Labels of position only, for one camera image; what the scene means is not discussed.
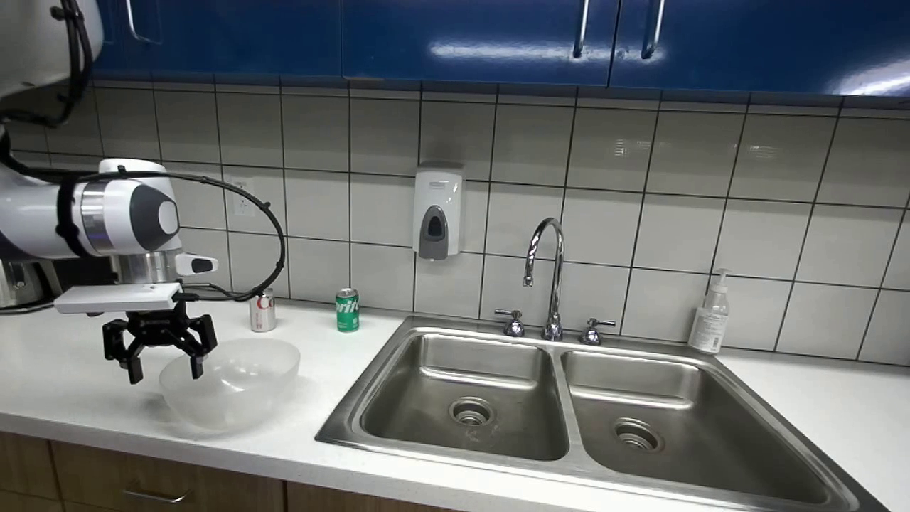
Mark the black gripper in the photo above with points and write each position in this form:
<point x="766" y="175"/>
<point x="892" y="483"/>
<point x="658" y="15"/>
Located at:
<point x="158" y="322"/>

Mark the translucent white plastic bowl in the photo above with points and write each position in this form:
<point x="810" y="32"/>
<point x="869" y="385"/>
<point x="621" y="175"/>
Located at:
<point x="232" y="389"/>

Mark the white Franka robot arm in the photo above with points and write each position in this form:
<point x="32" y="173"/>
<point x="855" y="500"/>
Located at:
<point x="38" y="215"/>

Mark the stainless steel double sink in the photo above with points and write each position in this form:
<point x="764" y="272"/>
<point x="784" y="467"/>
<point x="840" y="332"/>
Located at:
<point x="531" y="417"/>

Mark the wooden drawer front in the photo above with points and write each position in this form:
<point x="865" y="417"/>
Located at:
<point x="190" y="474"/>
<point x="352" y="503"/>
<point x="23" y="466"/>

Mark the green soda can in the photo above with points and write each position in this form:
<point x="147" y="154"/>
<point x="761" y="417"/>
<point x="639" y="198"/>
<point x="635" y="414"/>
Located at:
<point x="349" y="312"/>

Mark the blue cabinet door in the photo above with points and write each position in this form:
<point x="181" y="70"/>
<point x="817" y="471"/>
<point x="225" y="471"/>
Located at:
<point x="238" y="39"/>
<point x="777" y="43"/>
<point x="474" y="39"/>

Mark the chrome faucet knob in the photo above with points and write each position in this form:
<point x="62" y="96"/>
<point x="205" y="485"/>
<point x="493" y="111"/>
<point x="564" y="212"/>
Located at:
<point x="594" y="332"/>
<point x="513" y="325"/>

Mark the chrome gooseneck faucet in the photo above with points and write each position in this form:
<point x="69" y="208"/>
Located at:
<point x="555" y="286"/>

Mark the white spray bottle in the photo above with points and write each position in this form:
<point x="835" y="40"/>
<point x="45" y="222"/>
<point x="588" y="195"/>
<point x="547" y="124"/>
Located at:
<point x="709" y="322"/>

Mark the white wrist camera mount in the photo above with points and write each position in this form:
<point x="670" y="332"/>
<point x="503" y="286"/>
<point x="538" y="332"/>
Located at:
<point x="103" y="301"/>

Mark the white wall soap dispenser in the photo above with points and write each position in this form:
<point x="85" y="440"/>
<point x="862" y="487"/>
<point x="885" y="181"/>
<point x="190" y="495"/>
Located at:
<point x="437" y="202"/>

